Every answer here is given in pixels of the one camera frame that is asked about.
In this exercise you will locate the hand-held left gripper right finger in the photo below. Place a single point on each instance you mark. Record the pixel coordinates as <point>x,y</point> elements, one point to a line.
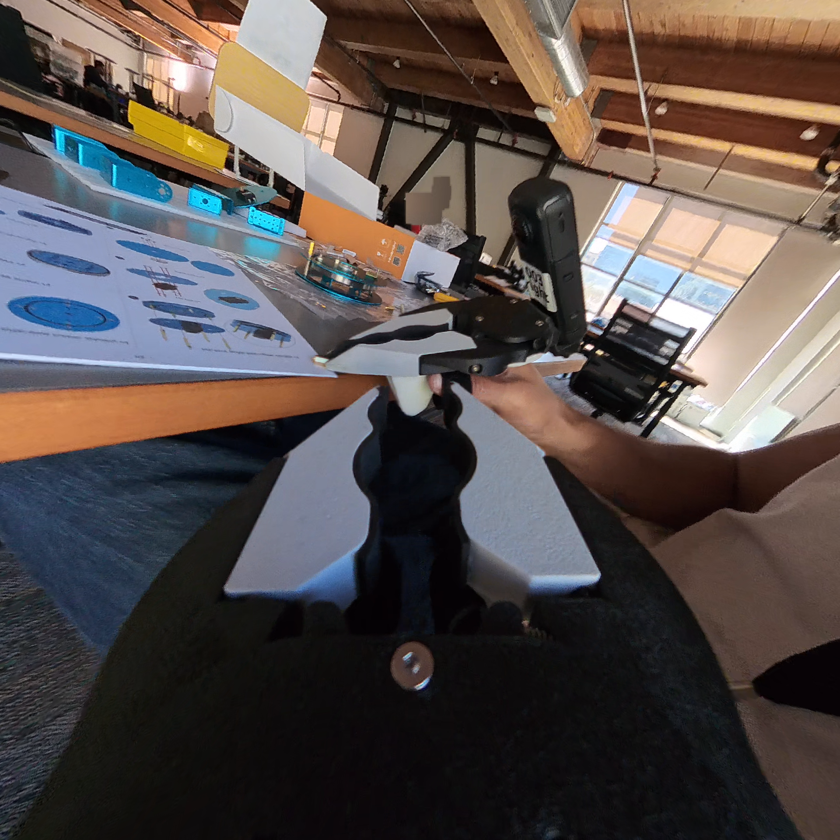
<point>525,518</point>

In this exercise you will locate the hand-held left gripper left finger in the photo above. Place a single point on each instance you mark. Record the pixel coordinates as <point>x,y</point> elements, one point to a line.
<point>308,525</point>

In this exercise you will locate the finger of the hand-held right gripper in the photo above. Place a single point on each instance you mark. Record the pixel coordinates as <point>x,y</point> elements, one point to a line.
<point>380,361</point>
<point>420,319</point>

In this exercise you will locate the blue round rotating base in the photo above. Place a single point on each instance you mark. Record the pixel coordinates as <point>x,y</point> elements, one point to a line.
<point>334,275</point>

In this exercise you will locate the person's right forearm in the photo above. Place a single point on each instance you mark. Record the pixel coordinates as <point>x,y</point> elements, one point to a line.
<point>643,472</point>

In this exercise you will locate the wooden desk by window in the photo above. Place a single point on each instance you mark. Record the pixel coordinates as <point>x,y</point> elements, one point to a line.
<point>682,377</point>

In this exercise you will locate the person's right hand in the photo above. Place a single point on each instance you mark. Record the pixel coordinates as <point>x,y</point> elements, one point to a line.
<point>518,400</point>

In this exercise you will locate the bubble wrap bundle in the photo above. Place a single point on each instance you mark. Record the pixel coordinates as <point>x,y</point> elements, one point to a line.
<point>446,235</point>

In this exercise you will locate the orange cardboard box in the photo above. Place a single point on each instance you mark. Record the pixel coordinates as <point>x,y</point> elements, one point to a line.
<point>354,223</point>

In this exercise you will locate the clear plastic bag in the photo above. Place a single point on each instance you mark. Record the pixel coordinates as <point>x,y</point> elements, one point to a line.
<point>262,266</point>

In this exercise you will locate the teal round plate with servo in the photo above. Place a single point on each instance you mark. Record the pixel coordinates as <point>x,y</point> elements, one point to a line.
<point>259,193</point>

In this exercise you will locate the white foam sheet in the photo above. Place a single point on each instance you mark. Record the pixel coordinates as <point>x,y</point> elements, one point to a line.
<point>226,224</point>

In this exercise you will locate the white assembly guide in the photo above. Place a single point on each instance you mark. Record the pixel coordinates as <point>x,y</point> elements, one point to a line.
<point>98,275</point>

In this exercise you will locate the yellow plastic bins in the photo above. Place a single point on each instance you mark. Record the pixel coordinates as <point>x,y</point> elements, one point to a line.
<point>177,134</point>

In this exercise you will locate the long wooden table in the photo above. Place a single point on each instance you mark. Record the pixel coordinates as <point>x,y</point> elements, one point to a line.
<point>98,121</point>

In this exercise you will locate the blue perforated U bracket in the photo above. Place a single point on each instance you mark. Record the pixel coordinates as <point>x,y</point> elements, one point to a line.
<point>266,222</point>

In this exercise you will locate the small blue bracket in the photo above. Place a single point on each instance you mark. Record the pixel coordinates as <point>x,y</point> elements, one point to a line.
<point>210,200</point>

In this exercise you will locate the silver ventilation duct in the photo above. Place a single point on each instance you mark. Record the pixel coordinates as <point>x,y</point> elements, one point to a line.
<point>558,46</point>

